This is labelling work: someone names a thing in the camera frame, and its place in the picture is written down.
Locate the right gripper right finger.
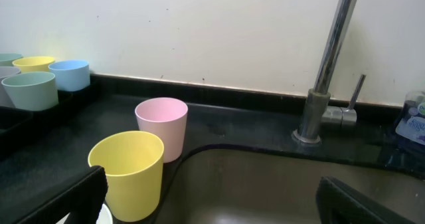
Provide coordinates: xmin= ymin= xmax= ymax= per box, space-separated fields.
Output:
xmin=315 ymin=176 xmax=418 ymax=224

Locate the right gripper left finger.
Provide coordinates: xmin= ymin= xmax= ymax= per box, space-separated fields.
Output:
xmin=15 ymin=166 xmax=109 ymax=224

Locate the yellow cup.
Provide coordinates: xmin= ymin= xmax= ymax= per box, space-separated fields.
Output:
xmin=88 ymin=130 xmax=165 ymax=223
xmin=12 ymin=56 xmax=56 ymax=74

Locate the pink cup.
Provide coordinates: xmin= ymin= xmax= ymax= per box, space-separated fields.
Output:
xmin=134 ymin=97 xmax=189 ymax=164

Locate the black tray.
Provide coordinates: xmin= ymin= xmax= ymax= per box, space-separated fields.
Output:
xmin=0 ymin=80 xmax=100 ymax=160

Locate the steel sink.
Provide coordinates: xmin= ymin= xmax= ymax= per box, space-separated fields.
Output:
xmin=155 ymin=146 xmax=425 ymax=224

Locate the steel tap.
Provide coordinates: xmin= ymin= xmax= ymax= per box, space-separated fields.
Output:
xmin=292 ymin=0 xmax=367 ymax=146

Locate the blue soap bottle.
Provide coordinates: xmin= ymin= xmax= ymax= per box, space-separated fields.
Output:
xmin=394 ymin=90 xmax=425 ymax=154

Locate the pale green cup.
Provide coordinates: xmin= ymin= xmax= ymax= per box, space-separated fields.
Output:
xmin=0 ymin=53 xmax=23 ymax=67
xmin=1 ymin=71 xmax=59 ymax=112

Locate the blue cup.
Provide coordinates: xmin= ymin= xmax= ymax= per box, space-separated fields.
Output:
xmin=48 ymin=60 xmax=91 ymax=92

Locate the grey cup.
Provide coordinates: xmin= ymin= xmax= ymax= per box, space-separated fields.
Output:
xmin=0 ymin=66 xmax=21 ymax=108

